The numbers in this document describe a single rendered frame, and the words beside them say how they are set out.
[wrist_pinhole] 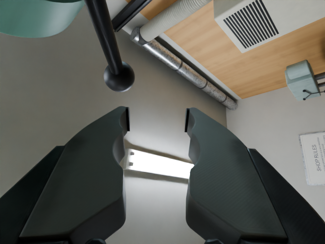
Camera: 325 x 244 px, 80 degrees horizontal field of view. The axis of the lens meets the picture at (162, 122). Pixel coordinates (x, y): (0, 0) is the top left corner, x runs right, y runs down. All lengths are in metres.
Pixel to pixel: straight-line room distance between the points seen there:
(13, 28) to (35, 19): 0.03
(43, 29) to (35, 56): 1.40
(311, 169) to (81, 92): 2.71
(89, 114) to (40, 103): 0.35
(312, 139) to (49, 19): 3.02
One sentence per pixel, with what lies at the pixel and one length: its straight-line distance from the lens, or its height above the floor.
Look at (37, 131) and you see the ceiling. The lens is 1.54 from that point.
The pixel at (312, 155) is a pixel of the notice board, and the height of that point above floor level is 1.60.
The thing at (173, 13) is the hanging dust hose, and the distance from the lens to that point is 1.89.
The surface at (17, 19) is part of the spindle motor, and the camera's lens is 0.29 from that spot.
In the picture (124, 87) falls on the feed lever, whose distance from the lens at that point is 0.22.
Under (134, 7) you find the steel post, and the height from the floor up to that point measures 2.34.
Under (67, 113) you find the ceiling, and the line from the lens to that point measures 1.63.
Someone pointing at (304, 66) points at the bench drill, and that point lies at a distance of 2.29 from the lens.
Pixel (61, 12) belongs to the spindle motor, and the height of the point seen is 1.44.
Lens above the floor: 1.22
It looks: 42 degrees up
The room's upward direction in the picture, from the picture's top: 106 degrees counter-clockwise
